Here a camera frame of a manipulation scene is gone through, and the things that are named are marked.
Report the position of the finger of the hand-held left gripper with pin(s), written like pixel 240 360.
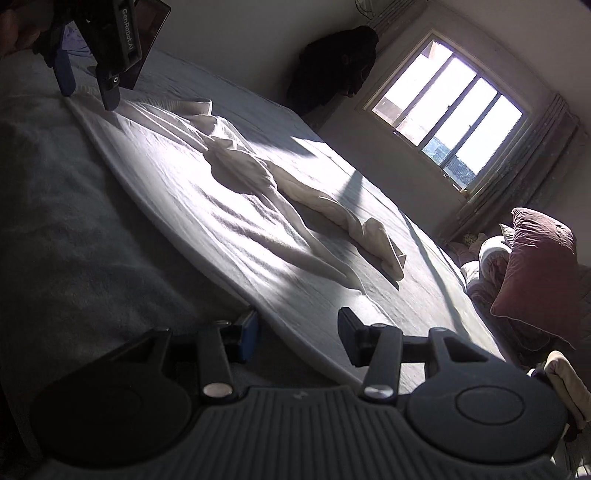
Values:
pixel 64 74
pixel 111 92

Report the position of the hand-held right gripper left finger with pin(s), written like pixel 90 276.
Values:
pixel 247 337

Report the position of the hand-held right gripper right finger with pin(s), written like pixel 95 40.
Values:
pixel 351 337

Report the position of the white pants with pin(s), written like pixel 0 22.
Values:
pixel 207 203

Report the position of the dark hanging clothes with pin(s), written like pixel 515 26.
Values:
pixel 332 69

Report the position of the purple cloth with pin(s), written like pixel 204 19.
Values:
pixel 76 44

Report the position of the black smartphone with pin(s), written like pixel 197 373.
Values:
pixel 150 37

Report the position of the mauve folded blanket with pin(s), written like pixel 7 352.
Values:
pixel 461 254

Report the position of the folded pale quilt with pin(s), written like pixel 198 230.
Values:
pixel 489 277

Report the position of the spotted small cushion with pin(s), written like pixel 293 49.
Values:
pixel 470 239

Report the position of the maroon pillow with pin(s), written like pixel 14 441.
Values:
pixel 540 272

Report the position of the cream folded garment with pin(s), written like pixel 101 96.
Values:
pixel 570 387

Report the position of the window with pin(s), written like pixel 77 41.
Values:
pixel 443 106

